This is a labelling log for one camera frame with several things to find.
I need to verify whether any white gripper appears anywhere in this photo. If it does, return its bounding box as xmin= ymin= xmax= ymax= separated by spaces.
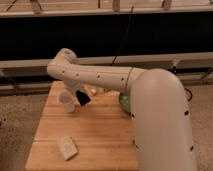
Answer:
xmin=65 ymin=81 xmax=89 ymax=96

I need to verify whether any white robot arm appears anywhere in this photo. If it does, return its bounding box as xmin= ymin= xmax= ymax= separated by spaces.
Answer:
xmin=47 ymin=48 xmax=197 ymax=171

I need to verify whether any white plastic bottle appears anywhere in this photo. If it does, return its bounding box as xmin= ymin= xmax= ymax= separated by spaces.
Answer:
xmin=88 ymin=84 xmax=116 ymax=96

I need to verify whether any green bowl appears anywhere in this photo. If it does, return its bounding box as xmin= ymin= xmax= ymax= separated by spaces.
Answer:
xmin=119 ymin=93 xmax=130 ymax=113

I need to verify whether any wooden board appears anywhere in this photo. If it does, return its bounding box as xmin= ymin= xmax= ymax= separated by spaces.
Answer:
xmin=25 ymin=81 xmax=138 ymax=171

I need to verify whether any white sponge block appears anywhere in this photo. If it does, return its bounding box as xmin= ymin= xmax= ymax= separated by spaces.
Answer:
xmin=57 ymin=136 xmax=78 ymax=161

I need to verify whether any black hanging cable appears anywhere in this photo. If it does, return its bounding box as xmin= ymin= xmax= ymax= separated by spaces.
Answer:
xmin=109 ymin=5 xmax=135 ymax=66

